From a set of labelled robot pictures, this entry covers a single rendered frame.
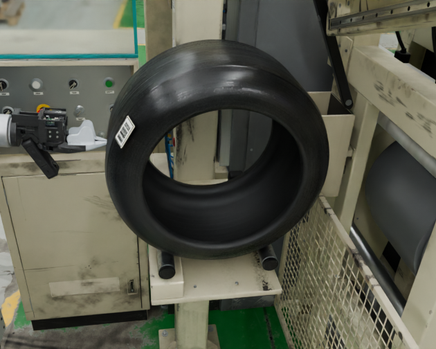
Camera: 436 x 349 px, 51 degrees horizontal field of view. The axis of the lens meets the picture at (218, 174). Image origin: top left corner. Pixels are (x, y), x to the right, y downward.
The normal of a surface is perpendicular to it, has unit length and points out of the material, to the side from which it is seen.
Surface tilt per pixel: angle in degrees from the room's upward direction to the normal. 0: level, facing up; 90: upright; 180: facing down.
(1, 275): 0
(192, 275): 0
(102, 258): 89
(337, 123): 90
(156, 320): 0
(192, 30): 90
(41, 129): 90
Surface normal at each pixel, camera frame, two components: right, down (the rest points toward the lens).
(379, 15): -0.99, 0.04
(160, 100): -0.29, -0.15
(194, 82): -0.07, -0.24
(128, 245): 0.16, 0.52
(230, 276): 0.04, -0.85
